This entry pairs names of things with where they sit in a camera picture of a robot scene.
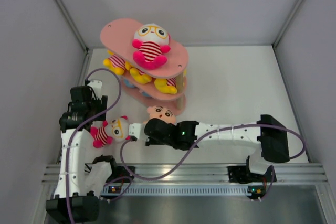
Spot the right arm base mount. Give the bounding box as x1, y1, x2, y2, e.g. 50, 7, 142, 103
227, 165, 277, 202

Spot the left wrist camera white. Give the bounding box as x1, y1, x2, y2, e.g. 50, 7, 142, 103
85, 80, 102, 100

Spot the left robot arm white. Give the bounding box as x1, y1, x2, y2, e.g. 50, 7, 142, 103
46, 80, 119, 223

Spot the blue-shorts plush on bottom shelf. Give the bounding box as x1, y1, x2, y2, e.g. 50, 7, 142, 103
123, 79, 136, 88

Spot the yellow plush toy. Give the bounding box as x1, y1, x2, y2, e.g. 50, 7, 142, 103
129, 67, 152, 84
103, 50, 132, 76

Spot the white plush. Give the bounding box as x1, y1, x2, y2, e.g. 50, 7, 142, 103
90, 115, 130, 148
132, 23, 171, 70

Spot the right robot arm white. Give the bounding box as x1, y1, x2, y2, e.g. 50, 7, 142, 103
144, 114, 290, 180

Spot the perforated cable tray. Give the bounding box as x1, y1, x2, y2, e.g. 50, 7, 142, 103
52, 185, 253, 196

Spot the blue-shorts plush on shelf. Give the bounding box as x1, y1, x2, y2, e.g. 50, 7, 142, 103
140, 90, 152, 98
123, 79, 136, 88

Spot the peach-faced plush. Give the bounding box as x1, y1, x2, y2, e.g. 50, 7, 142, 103
143, 105, 177, 125

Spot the pink three-tier shelf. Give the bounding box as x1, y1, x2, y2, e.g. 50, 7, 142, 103
100, 18, 188, 115

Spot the aluminium frame rail front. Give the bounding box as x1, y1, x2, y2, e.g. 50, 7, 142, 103
41, 163, 329, 184

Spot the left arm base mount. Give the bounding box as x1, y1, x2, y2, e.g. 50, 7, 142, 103
110, 165, 136, 200

